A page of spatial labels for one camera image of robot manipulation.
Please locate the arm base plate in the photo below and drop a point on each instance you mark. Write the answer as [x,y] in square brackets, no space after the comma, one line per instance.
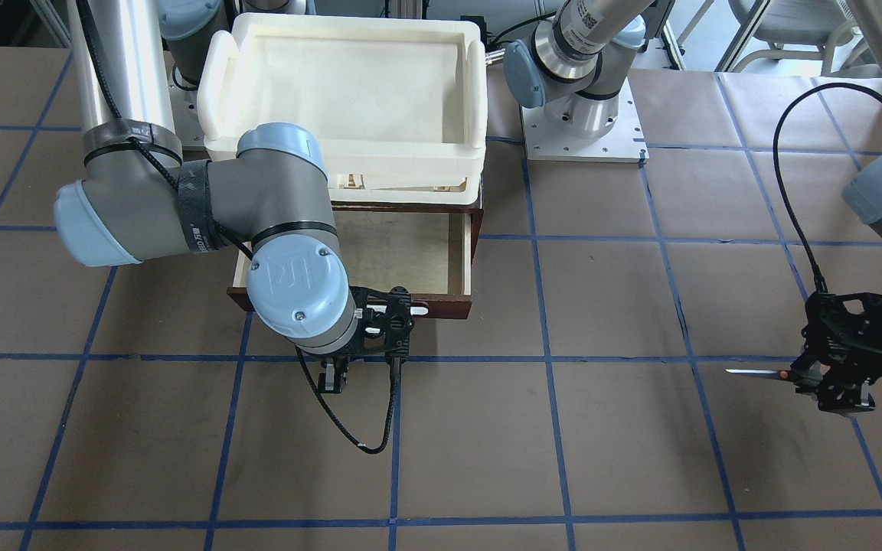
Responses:
[576,128]

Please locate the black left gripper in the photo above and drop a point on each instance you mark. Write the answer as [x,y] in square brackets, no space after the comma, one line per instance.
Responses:
[864,354]

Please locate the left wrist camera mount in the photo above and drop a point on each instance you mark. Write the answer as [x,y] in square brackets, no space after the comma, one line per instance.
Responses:
[840,319]

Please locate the white plastic tray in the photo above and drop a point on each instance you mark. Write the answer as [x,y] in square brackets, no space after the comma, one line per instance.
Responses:
[398,107]

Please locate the brown wooden drawer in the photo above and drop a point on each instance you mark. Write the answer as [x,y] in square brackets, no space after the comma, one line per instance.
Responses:
[427,248]

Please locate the orange grey scissors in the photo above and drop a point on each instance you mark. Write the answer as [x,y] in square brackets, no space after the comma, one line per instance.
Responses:
[806,380]

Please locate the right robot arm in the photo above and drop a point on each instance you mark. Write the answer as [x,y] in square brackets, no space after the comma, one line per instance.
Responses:
[140,201]

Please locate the grey chair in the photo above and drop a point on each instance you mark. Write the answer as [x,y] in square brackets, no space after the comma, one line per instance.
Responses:
[796,30]

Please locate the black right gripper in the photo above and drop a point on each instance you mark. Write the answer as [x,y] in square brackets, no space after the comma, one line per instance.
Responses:
[333,376]

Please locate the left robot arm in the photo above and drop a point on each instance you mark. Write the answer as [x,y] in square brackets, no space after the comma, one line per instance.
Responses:
[571,69]

